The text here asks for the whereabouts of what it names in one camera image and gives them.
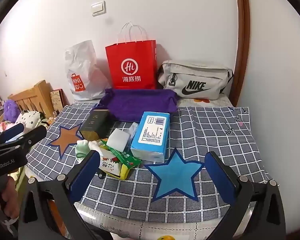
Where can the white and green socks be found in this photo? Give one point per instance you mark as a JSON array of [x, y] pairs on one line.
[[83, 147]]

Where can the grey waist bag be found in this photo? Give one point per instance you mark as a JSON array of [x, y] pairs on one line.
[[197, 77]]

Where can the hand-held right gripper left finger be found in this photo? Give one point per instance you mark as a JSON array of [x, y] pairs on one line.
[[86, 172]]

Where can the purple plush toy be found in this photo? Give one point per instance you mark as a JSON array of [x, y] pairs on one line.
[[11, 110]]

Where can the brown wooden door frame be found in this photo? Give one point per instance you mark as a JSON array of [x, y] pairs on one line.
[[242, 42]]

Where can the blue star patch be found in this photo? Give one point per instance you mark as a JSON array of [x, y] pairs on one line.
[[175, 175]]

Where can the white plastic shopping bag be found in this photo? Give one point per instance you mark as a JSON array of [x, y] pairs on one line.
[[82, 65]]

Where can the blue tissue pack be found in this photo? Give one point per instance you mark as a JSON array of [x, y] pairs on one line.
[[150, 140]]

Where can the dark tin box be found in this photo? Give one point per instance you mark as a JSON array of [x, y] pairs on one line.
[[95, 125]]

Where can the white wall switch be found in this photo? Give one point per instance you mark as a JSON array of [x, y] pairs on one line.
[[98, 8]]

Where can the purple fabric basket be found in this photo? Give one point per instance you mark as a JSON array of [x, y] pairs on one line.
[[137, 102]]

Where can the person's left hand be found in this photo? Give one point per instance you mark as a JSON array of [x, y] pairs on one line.
[[11, 197]]

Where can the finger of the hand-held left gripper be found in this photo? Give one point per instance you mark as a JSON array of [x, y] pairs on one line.
[[15, 130], [30, 136]]

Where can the polka dot cloth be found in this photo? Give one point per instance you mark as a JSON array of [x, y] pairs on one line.
[[30, 117]]

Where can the white snack packet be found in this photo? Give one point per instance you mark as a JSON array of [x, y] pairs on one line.
[[110, 165]]

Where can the white mesh pouch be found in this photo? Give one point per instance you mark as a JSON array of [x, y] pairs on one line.
[[117, 138]]

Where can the grey checked tablecloth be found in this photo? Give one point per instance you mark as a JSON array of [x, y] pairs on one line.
[[215, 135]]

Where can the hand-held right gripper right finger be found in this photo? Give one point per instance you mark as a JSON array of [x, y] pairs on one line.
[[220, 177]]

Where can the wooden headboard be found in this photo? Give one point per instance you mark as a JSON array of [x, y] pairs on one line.
[[40, 92]]

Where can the red paper bag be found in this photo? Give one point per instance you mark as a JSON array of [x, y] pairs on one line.
[[131, 62]]

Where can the orange star patch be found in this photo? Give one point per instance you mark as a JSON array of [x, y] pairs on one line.
[[65, 138]]

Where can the green packet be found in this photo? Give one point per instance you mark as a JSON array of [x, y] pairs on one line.
[[126, 157]]

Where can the orange fruit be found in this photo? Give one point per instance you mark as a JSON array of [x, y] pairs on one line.
[[163, 238]]

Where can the patterned box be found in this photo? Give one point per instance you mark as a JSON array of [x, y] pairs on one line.
[[56, 100]]

